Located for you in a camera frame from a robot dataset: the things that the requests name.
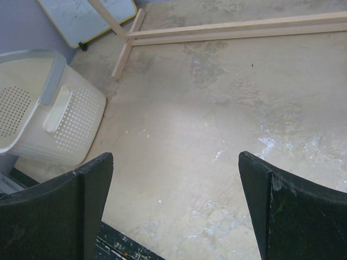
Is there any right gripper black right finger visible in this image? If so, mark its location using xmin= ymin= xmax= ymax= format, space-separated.
xmin=238 ymin=151 xmax=346 ymax=259

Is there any aluminium frame rail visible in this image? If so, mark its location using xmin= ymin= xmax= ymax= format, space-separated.
xmin=0 ymin=173 xmax=25 ymax=194

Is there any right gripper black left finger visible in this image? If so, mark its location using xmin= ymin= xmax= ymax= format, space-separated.
xmin=1 ymin=153 xmax=113 ymax=259

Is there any small whiteboard wooden frame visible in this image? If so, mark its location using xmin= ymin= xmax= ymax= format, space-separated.
xmin=38 ymin=0 xmax=138 ymax=49

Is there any wooden clothes rack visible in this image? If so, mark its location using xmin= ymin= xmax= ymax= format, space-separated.
xmin=90 ymin=1 xmax=346 ymax=80

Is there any cream plastic laundry basket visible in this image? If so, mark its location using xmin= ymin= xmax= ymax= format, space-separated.
xmin=1 ymin=50 xmax=106 ymax=166

